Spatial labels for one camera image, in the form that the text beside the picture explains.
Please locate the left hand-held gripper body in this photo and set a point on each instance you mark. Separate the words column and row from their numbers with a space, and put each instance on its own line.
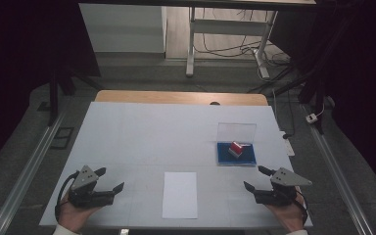
column 84, row 192

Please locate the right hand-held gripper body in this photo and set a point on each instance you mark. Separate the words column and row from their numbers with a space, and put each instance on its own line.
column 280, row 192

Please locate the red stamp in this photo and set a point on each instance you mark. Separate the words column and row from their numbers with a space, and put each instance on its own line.
column 236, row 147

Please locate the blue ink pad box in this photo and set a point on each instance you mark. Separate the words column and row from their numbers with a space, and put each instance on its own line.
column 225, row 158

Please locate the person's right hand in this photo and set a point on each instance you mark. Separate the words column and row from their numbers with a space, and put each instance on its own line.
column 289, row 217

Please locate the person's left hand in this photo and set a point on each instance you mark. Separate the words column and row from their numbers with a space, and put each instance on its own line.
column 73, row 217

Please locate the white paper sheet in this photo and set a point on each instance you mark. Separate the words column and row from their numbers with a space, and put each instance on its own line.
column 179, row 196

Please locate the white power adapter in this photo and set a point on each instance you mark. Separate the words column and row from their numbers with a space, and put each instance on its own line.
column 311, row 118

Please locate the dark table grommet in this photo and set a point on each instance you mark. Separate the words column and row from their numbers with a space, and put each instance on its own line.
column 214, row 103

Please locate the black stand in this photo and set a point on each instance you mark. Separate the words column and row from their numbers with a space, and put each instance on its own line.
column 310, row 88
column 54, row 98

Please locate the wooden table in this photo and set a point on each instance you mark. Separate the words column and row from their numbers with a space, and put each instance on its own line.
column 176, row 97

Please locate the white metal stand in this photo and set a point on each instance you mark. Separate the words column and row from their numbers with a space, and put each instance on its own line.
column 222, row 50

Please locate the dark curtain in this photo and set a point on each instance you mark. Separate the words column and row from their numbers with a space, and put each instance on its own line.
column 19, row 65
column 362, row 81

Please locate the white cabinet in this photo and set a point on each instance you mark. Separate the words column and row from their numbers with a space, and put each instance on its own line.
column 120, row 29

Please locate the white standing desk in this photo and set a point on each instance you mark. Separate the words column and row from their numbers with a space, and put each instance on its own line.
column 225, row 26

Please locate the aluminium rail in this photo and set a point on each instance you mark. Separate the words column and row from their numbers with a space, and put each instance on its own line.
column 336, row 173
column 29, row 173

